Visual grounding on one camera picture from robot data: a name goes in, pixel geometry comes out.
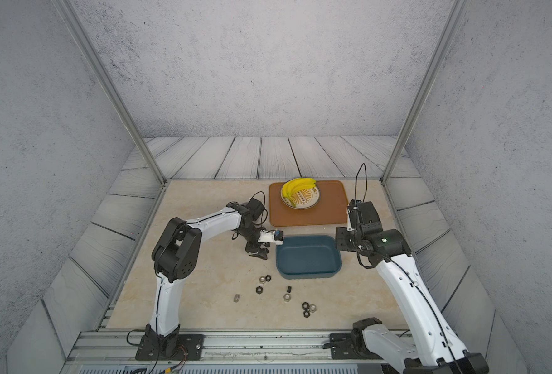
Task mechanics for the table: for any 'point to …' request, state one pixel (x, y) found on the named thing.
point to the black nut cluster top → (305, 305)
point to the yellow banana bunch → (289, 187)
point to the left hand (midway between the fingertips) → (269, 249)
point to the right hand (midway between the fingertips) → (346, 236)
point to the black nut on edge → (289, 289)
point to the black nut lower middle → (259, 290)
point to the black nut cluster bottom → (306, 314)
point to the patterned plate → (304, 199)
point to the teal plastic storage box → (308, 257)
